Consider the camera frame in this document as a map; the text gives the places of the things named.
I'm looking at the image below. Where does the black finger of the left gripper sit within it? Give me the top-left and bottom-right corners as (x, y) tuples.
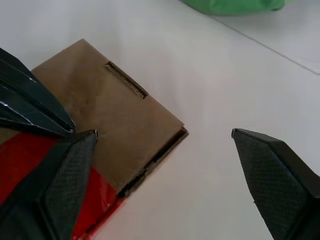
(0, 47), (76, 132)
(0, 103), (74, 138)

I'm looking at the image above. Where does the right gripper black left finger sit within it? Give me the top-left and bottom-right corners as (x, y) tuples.
(0, 129), (99, 240)

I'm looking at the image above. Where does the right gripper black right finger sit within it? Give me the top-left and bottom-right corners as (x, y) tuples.
(231, 128), (320, 240)

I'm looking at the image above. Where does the cardboard box with red tape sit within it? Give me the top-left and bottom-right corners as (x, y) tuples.
(0, 38), (190, 240)

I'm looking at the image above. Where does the green crumpled cloth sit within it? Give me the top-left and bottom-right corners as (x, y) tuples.
(178, 0), (286, 16)

